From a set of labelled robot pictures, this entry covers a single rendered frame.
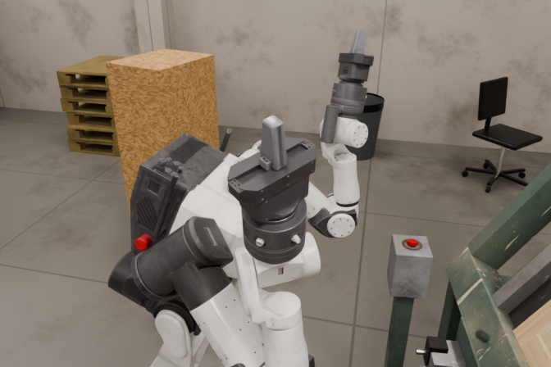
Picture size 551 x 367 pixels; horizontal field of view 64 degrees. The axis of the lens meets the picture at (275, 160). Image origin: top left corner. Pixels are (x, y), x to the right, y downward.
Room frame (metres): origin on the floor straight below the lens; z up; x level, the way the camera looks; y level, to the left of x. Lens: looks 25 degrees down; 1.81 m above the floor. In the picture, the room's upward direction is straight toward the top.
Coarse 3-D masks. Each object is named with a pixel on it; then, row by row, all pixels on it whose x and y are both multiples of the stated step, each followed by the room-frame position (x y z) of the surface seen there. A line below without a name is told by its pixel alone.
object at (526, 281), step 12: (540, 252) 1.02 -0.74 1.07; (528, 264) 1.02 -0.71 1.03; (540, 264) 0.99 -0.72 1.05; (516, 276) 1.02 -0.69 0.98; (528, 276) 0.98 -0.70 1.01; (540, 276) 0.97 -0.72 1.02; (504, 288) 1.01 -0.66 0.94; (516, 288) 0.98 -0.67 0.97; (528, 288) 0.97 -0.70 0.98; (504, 300) 0.98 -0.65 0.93; (516, 300) 0.98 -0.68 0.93
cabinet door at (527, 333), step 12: (540, 312) 0.89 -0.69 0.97; (528, 324) 0.88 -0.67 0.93; (540, 324) 0.86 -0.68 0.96; (516, 336) 0.88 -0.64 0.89; (528, 336) 0.86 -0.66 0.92; (540, 336) 0.83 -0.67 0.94; (528, 348) 0.83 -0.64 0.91; (540, 348) 0.81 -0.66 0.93; (528, 360) 0.80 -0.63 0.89; (540, 360) 0.78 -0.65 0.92
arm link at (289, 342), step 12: (300, 324) 0.52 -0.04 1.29; (264, 336) 0.52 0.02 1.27; (276, 336) 0.51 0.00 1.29; (288, 336) 0.51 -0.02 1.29; (300, 336) 0.52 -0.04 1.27; (264, 348) 0.53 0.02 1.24; (276, 348) 0.51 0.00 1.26; (288, 348) 0.50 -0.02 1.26; (300, 348) 0.51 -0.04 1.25; (276, 360) 0.50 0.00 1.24; (288, 360) 0.50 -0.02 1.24; (300, 360) 0.51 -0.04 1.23; (312, 360) 0.56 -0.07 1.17
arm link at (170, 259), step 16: (176, 240) 0.65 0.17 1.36; (144, 256) 0.66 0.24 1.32; (160, 256) 0.64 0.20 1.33; (176, 256) 0.64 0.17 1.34; (192, 256) 0.63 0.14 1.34; (144, 272) 0.64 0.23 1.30; (160, 272) 0.63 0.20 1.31; (176, 272) 0.63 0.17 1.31; (192, 272) 0.62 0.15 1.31; (208, 272) 0.63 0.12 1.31; (224, 272) 0.66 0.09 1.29; (160, 288) 0.63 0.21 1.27; (176, 288) 0.62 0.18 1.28; (192, 288) 0.61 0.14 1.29; (208, 288) 0.61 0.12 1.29; (224, 288) 0.62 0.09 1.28; (192, 304) 0.60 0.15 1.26
